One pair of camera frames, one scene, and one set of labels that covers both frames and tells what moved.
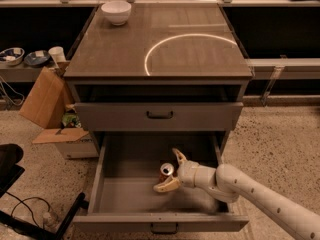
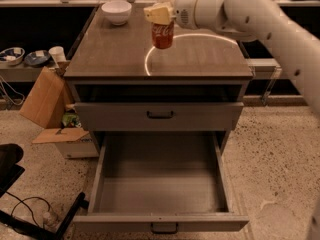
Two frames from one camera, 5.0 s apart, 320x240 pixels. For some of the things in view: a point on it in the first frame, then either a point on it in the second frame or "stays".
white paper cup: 57,53 stays
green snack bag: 71,119 stays
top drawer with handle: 155,116 stays
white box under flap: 82,148 stays
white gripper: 189,174 → 183,13
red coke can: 166,172 → 163,35
